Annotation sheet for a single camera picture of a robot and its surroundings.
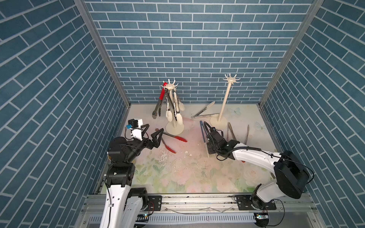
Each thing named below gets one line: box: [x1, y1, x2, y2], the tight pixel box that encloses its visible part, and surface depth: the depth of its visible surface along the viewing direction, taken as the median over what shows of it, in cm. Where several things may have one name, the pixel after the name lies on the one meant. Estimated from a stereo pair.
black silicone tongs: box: [167, 89, 178, 122], surface depth 80 cm
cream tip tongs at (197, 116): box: [191, 100, 220, 119], surface depth 114 cm
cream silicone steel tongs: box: [173, 91, 185, 125], surface depth 84 cm
